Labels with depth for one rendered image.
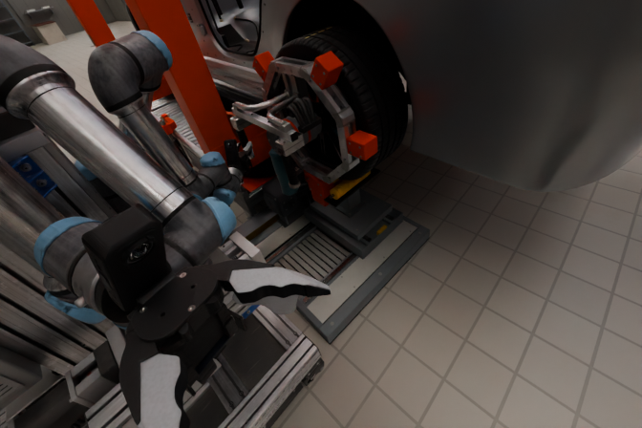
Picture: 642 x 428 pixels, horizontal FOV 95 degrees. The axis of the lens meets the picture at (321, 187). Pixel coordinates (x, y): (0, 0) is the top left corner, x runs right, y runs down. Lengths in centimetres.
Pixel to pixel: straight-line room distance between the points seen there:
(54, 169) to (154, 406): 72
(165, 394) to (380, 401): 129
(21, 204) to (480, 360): 155
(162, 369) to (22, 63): 47
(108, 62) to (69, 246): 58
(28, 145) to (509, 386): 171
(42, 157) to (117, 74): 25
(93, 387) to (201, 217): 59
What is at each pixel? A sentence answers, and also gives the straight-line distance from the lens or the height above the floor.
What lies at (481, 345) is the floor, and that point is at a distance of 162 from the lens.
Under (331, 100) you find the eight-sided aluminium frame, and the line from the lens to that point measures 109.
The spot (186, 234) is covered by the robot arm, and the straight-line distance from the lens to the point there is 50.
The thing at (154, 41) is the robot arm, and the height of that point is 132.
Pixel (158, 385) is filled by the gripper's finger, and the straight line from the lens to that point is 26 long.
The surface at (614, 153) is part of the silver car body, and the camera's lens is 110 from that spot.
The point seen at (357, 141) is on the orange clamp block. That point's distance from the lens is 107.
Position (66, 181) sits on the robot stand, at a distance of 92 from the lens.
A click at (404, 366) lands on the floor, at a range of 153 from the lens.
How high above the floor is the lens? 146
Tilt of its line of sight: 39 degrees down
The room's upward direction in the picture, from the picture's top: 13 degrees counter-clockwise
